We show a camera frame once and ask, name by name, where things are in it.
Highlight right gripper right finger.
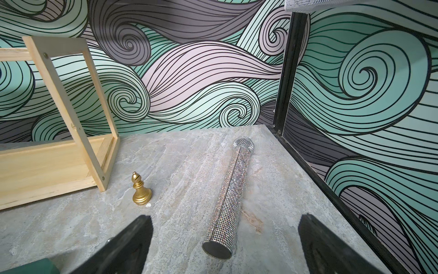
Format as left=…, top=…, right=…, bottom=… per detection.
left=298, top=214, right=382, bottom=274

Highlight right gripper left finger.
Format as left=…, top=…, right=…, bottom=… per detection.
left=73, top=215, right=154, bottom=274

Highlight dark green pencil case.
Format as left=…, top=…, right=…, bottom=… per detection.
left=1, top=258, right=60, bottom=274

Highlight wooden two-tier shelf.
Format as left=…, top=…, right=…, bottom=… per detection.
left=1, top=36, right=120, bottom=210

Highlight gold knob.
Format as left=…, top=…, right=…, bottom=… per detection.
left=131, top=172, right=152, bottom=206

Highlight glittery silver tube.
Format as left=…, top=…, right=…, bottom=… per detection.
left=202, top=137, right=254, bottom=260

